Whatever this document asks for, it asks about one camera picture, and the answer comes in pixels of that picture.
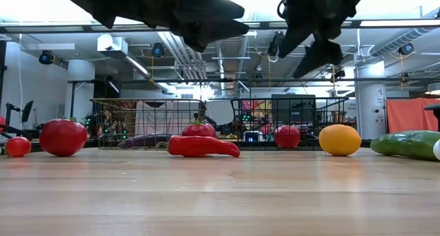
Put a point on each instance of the orange cloth partition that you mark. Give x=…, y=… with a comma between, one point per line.
x=412, y=119

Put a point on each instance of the purple eggplant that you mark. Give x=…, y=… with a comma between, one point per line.
x=148, y=141

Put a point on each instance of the white cloth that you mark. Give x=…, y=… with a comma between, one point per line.
x=154, y=117

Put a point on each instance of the green cucumber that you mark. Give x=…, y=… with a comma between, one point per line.
x=405, y=144

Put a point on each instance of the white ceiling unit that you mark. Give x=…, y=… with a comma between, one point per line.
x=111, y=43

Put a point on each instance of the small red cherry tomato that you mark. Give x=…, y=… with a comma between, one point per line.
x=18, y=147

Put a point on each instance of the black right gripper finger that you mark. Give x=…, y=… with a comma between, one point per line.
x=295, y=38
x=319, y=57

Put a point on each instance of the yellow-orange lemon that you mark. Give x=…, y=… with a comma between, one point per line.
x=339, y=140

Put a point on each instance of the black monitor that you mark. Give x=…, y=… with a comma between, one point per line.
x=27, y=110

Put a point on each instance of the white round column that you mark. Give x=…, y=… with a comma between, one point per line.
x=370, y=105
x=80, y=88

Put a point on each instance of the black ceiling camera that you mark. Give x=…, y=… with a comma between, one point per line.
x=273, y=46

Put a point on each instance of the black screen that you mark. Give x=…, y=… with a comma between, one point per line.
x=293, y=108

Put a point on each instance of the black aluminium table frame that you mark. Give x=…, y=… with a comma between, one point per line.
x=93, y=144

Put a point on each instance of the white garlic bulb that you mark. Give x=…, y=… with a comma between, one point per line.
x=437, y=150

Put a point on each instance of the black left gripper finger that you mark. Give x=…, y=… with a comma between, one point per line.
x=206, y=5
x=213, y=31

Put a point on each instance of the black overhead crossbar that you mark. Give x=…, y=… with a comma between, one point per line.
x=263, y=24

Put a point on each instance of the long red chili pepper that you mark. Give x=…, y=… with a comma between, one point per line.
x=199, y=146

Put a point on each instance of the red tomato with green leaf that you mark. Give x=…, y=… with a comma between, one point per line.
x=199, y=130
x=287, y=137

